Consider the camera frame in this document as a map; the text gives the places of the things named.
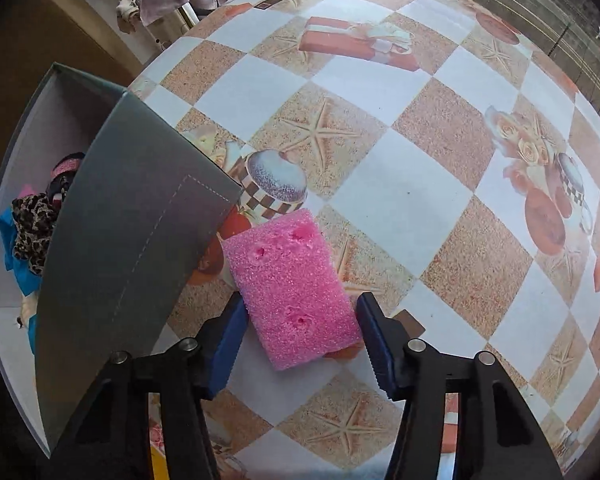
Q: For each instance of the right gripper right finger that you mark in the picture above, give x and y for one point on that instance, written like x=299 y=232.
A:
x=396 y=366

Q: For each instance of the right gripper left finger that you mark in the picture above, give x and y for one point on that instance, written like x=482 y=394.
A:
x=219 y=341

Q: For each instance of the pink foam sponge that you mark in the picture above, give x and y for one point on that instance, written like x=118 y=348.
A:
x=293 y=294

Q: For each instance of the beige knitted glove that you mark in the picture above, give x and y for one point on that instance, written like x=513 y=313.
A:
x=29 y=305

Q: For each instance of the blue cloth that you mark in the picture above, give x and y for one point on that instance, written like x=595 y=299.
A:
x=27 y=281

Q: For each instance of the leopard print fabric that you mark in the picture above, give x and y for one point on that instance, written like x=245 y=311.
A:
x=34 y=218

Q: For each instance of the pink navy knitted sock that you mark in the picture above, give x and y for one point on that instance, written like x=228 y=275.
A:
x=62 y=176

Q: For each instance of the grey white cardboard box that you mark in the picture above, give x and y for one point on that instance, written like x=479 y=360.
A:
x=138 y=217

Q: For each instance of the checkered patterned tablecloth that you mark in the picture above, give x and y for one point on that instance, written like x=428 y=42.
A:
x=453 y=168

